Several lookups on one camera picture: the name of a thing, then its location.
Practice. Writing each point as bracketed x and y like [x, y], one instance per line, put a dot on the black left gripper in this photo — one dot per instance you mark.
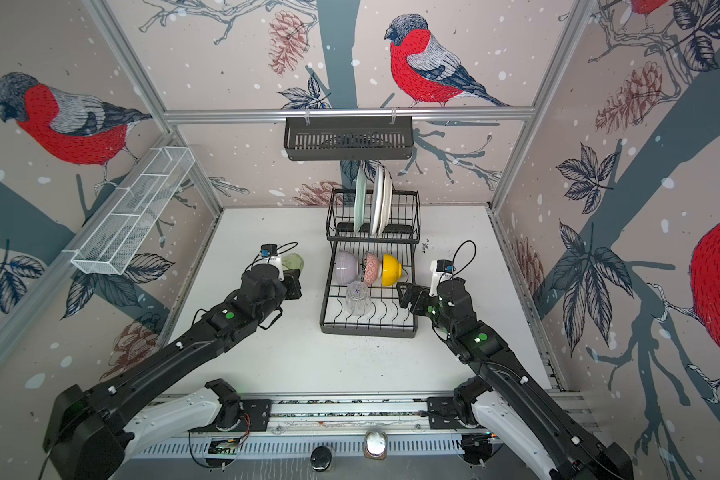
[291, 277]

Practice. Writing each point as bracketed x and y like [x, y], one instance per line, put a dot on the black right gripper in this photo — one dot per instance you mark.
[414, 290]

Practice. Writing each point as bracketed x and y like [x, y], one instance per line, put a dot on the green glass cup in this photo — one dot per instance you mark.
[293, 262]

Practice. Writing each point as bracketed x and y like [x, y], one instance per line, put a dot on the clear glass cup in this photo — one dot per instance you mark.
[358, 299]

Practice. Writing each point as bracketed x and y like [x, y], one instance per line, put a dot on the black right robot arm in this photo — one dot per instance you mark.
[504, 398]

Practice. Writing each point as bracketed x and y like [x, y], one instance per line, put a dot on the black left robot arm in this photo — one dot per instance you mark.
[91, 433]

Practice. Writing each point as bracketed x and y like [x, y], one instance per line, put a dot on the black two-tier dish rack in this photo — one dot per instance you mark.
[400, 239]

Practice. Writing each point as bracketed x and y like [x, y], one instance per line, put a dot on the yellow bowl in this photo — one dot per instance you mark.
[391, 270]

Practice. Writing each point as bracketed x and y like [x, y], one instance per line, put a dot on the pink patterned bowl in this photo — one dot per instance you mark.
[372, 269]

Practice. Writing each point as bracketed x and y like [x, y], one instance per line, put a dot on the lilac ceramic bowl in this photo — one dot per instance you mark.
[346, 268]

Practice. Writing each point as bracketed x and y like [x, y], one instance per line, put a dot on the cream plate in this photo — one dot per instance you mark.
[387, 200]

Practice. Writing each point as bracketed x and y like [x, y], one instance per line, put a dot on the green floral plate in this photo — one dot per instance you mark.
[359, 202]

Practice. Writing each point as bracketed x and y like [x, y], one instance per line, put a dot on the strawberry pattern plate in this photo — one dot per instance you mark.
[378, 200]

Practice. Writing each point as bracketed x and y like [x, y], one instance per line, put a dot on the silver round button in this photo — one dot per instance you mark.
[375, 445]

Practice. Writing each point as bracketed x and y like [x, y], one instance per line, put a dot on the black round knob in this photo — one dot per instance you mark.
[321, 458]

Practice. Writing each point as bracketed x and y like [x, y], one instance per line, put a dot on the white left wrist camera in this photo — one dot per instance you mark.
[270, 255]

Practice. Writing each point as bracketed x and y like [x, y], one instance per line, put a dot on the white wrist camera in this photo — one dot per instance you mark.
[270, 255]
[441, 270]

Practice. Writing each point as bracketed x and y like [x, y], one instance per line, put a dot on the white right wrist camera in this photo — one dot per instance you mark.
[441, 270]

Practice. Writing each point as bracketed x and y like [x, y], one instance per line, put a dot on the black hanging wall basket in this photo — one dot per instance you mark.
[349, 138]

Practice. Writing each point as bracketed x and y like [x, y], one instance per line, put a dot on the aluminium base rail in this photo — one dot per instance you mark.
[291, 427]

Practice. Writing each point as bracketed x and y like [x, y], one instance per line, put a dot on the white mesh wall shelf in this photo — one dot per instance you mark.
[138, 205]

